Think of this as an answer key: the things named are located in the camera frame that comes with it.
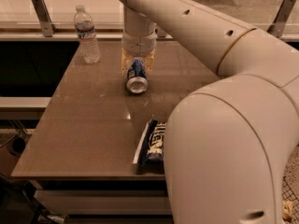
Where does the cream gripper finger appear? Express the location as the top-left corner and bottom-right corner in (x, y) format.
(143, 53), (154, 76)
(121, 49), (134, 77)

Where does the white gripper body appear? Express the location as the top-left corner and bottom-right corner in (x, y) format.
(121, 32), (156, 57)

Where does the blue pepsi can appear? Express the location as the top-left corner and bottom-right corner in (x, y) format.
(126, 59), (149, 94)

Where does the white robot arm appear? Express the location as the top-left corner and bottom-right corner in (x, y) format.
(120, 0), (299, 224)

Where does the clear plastic water bottle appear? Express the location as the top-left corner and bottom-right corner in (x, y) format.
(74, 5), (100, 63)

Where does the blue kettle chips bag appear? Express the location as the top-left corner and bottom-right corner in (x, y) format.
(133, 119), (166, 165)

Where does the left metal railing bracket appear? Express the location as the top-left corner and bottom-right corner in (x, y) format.
(31, 0), (55, 37)

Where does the right metal railing bracket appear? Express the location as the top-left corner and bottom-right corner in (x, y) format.
(267, 0), (297, 38)

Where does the wire basket with snacks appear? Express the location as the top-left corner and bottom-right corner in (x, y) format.
(282, 175), (299, 224)

